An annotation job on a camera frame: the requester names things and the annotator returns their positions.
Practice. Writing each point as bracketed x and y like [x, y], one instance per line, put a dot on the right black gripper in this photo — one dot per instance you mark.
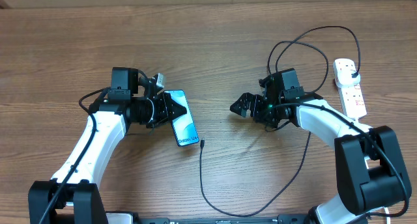
[257, 101]

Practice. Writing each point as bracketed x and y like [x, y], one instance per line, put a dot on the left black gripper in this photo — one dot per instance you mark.
[166, 103]

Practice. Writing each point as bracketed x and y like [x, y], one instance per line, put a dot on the Samsung Galaxy smartphone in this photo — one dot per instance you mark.
[183, 126]

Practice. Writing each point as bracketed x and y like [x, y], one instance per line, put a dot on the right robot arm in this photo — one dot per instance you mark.
[370, 169]

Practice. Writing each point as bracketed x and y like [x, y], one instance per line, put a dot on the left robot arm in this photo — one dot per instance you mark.
[71, 195]

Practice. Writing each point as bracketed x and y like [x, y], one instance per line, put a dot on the white charger plug adapter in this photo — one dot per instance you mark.
[344, 79]

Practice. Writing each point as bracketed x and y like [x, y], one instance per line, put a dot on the white power strip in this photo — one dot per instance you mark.
[351, 98]

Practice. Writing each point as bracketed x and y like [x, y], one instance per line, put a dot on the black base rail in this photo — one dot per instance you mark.
[224, 220]

